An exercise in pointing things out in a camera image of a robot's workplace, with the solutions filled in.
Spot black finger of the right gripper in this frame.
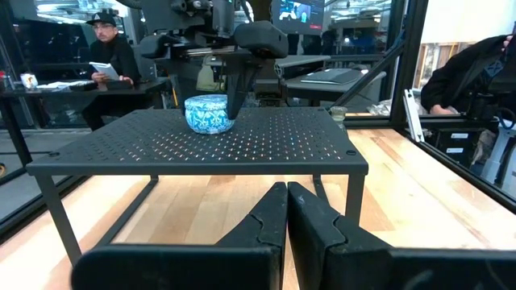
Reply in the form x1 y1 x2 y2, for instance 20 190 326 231
139 34 190 110
226 19 289 121

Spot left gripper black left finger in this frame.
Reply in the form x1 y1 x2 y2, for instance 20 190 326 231
70 180 289 290

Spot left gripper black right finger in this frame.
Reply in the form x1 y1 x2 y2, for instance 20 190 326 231
286 180 516 290

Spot blue patterned candle tin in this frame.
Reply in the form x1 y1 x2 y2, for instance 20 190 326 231
184 93 236 135

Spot person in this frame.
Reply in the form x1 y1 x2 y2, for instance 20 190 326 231
82 8 142 132
420 34 516 116

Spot black office desk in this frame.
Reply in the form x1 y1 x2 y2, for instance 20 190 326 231
0 78 173 170

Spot white notebook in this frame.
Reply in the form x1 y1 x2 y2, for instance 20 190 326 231
89 61 121 81

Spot black perforated metal shelf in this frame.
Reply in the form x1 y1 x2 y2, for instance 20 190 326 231
26 106 370 267

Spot grey desk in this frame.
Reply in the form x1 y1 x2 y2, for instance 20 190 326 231
277 54 388 114

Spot dark closed laptop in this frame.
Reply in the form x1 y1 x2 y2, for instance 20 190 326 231
300 67 366 86

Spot wall display screen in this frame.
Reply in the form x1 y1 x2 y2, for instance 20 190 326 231
270 0 326 36

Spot silver metal bracket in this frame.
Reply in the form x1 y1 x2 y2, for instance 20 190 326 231
402 89 427 143

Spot black aluminium table frame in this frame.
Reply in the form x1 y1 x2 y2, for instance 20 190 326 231
0 0 516 242

